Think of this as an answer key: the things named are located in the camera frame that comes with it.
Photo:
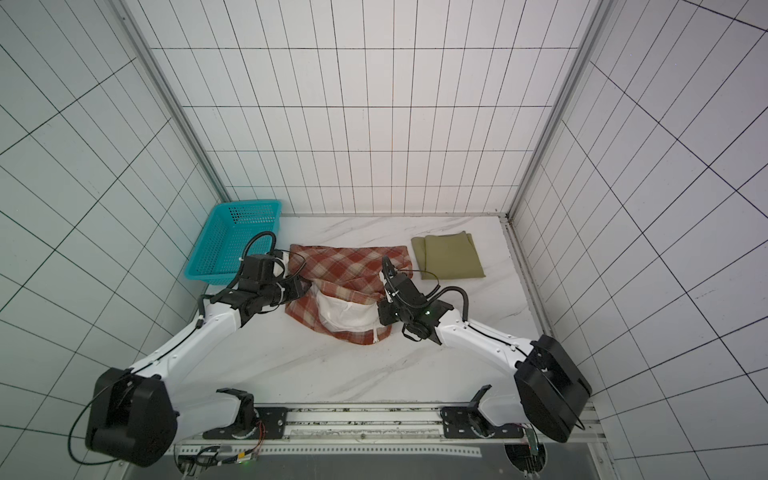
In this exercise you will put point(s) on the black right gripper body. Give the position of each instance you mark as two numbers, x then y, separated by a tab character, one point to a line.
395	285

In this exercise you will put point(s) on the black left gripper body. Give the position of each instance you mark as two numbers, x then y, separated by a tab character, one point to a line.
291	288

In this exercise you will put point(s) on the red plaid skirt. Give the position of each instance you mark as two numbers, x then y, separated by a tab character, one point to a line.
345	288

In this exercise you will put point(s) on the olive green skirt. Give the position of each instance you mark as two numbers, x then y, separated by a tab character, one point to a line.
447	257

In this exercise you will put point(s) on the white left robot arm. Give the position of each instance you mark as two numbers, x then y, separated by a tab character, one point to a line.
134	414

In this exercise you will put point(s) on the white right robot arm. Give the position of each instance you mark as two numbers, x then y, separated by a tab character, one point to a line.
547	393

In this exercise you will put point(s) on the teal plastic basket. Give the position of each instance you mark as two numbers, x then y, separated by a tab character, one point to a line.
230	226

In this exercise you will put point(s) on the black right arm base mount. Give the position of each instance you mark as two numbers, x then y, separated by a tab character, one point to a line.
468	423

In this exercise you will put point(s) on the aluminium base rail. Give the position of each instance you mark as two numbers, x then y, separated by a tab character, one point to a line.
377	428

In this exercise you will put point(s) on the electronics board with wires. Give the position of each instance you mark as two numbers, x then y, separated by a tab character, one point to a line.
191	467

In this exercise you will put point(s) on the aluminium corner post left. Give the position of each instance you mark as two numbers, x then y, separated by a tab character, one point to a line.
169	99

